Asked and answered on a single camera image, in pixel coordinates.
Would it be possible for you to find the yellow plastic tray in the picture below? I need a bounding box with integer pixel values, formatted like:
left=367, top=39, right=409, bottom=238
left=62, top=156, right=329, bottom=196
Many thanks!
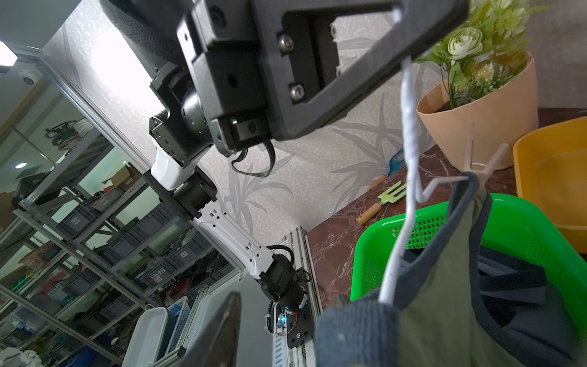
left=513, top=116, right=586, bottom=254

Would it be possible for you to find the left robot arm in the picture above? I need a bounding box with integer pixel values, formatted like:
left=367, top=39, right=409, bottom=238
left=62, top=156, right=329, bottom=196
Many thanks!
left=101, top=1, right=469, bottom=353

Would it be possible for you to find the storage shelving rack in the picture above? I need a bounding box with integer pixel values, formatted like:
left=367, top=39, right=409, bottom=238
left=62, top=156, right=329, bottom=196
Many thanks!
left=1, top=119, right=232, bottom=366

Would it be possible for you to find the green tank top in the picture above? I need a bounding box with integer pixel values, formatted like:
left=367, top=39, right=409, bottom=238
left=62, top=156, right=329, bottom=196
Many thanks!
left=314, top=172, right=528, bottom=367

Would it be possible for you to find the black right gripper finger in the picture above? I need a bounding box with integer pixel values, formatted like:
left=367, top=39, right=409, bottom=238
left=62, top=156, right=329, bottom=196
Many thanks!
left=179, top=291, right=242, bottom=367

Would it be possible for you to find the green plastic basket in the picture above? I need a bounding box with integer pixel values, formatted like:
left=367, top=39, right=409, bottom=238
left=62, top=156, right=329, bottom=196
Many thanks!
left=350, top=194, right=586, bottom=339

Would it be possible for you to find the green garden fork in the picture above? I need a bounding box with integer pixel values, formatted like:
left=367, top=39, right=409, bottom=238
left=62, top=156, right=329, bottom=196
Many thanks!
left=356, top=181, right=408, bottom=226

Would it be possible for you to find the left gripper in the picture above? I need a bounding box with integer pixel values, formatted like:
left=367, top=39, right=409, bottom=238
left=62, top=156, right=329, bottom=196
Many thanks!
left=177, top=1, right=469, bottom=156

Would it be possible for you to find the wooden clothespin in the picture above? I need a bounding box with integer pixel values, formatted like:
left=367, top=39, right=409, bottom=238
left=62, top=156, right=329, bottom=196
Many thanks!
left=463, top=122, right=510, bottom=187

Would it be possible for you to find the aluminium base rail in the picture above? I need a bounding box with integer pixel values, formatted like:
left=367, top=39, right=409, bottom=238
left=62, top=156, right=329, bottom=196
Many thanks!
left=267, top=228, right=322, bottom=366

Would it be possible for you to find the navy blue tank top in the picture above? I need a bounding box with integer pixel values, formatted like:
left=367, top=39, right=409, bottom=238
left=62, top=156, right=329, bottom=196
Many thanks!
left=402, top=247, right=579, bottom=366

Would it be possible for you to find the potted artificial flower plant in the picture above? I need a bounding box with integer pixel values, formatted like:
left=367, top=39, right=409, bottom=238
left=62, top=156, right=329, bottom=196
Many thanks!
left=417, top=1, right=547, bottom=171

